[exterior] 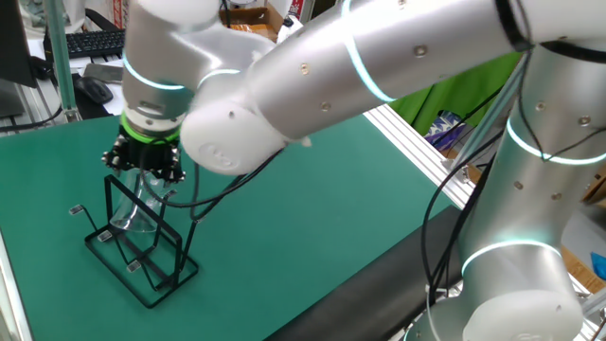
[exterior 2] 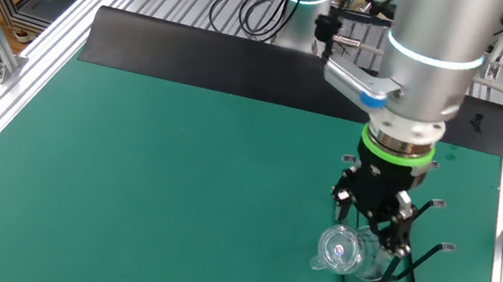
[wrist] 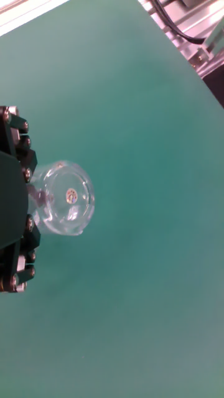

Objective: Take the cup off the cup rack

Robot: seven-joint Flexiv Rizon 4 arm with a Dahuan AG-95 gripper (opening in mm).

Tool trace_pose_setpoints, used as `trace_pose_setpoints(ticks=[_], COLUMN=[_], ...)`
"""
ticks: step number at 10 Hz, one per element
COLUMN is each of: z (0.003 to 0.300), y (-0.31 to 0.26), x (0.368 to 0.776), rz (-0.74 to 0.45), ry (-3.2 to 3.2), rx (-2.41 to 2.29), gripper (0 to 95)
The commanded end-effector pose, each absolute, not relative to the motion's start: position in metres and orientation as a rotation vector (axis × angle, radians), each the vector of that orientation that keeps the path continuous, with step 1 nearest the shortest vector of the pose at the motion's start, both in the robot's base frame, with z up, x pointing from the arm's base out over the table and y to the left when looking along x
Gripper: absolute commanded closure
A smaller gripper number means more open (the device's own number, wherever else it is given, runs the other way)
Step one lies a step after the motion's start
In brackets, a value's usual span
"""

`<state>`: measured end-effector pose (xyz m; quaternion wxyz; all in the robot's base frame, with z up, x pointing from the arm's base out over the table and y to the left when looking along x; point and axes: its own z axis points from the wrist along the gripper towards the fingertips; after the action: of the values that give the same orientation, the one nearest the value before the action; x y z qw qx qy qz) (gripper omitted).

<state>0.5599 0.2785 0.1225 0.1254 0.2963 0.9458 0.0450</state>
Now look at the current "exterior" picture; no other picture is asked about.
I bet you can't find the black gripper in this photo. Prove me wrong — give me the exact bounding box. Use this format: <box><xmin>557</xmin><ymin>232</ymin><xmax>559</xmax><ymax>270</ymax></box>
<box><xmin>101</xmin><ymin>135</ymin><xmax>187</xmax><ymax>185</ymax></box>

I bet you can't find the clear plastic cup with handle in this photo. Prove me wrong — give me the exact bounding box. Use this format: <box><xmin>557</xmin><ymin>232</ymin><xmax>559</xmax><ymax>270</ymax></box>
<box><xmin>108</xmin><ymin>166</ymin><xmax>180</xmax><ymax>233</ymax></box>

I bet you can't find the black computer mouse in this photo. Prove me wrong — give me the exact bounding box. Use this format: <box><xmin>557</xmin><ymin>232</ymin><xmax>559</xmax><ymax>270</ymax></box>
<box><xmin>73</xmin><ymin>75</ymin><xmax>115</xmax><ymax>105</ymax></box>

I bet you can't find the grey flat pad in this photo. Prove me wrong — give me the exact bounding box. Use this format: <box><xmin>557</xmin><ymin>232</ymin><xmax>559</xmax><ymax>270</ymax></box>
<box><xmin>82</xmin><ymin>63</ymin><xmax>125</xmax><ymax>85</ymax></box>

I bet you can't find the black keyboard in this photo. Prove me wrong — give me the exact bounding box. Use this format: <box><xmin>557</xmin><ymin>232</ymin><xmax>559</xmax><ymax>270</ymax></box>
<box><xmin>43</xmin><ymin>28</ymin><xmax>127</xmax><ymax>61</ymax></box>

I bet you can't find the green table mat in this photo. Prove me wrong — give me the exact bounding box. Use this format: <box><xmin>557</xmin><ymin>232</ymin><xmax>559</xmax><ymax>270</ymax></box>
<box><xmin>0</xmin><ymin>113</ymin><xmax>458</xmax><ymax>341</ymax></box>

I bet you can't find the black computer monitor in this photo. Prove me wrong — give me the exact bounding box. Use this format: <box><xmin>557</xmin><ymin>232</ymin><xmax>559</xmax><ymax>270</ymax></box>
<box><xmin>0</xmin><ymin>0</ymin><xmax>39</xmax><ymax>119</ymax></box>

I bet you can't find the taped cardboard box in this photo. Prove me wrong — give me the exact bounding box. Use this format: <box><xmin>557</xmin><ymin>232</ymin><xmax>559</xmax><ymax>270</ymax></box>
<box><xmin>220</xmin><ymin>5</ymin><xmax>285</xmax><ymax>44</ymax></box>

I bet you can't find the black rubber strip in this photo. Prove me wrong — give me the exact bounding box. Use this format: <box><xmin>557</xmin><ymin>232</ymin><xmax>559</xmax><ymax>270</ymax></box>
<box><xmin>264</xmin><ymin>206</ymin><xmax>474</xmax><ymax>341</ymax></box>

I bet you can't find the blue patterned bag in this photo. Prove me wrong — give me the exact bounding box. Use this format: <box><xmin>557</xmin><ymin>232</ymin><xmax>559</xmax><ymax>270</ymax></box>
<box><xmin>424</xmin><ymin>109</ymin><xmax>477</xmax><ymax>151</ymax></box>

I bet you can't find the bright green cloth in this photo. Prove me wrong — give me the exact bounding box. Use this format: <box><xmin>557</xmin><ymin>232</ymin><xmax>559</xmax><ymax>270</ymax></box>
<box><xmin>390</xmin><ymin>49</ymin><xmax>525</xmax><ymax>136</ymax></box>

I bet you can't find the brown cardboard box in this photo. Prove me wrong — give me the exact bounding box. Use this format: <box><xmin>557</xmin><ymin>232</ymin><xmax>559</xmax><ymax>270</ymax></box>
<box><xmin>579</xmin><ymin>165</ymin><xmax>606</xmax><ymax>209</ymax></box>

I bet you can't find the blue sheet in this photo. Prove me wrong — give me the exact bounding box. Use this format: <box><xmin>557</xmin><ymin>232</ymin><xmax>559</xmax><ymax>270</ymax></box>
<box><xmin>590</xmin><ymin>251</ymin><xmax>606</xmax><ymax>281</ymax></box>

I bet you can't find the black wire cup rack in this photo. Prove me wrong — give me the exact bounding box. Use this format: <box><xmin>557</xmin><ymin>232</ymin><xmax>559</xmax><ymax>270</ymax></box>
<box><xmin>68</xmin><ymin>173</ymin><xmax>200</xmax><ymax>310</ymax></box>

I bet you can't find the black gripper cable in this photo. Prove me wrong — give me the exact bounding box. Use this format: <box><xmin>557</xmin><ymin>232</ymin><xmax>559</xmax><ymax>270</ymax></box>
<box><xmin>136</xmin><ymin>149</ymin><xmax>286</xmax><ymax>224</ymax></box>

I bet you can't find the aluminium frame post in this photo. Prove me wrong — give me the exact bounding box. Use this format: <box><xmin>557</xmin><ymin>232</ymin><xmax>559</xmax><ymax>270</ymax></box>
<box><xmin>442</xmin><ymin>51</ymin><xmax>531</xmax><ymax>184</ymax></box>
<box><xmin>45</xmin><ymin>0</ymin><xmax>80</xmax><ymax>123</ymax></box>

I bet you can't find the aluminium profile table frame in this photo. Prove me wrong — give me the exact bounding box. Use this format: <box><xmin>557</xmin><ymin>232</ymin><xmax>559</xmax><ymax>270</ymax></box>
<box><xmin>0</xmin><ymin>70</ymin><xmax>606</xmax><ymax>341</ymax></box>

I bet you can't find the black base cable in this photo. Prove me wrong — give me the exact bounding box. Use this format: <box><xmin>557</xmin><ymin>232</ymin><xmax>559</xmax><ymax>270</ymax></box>
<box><xmin>419</xmin><ymin>127</ymin><xmax>506</xmax><ymax>307</ymax></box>

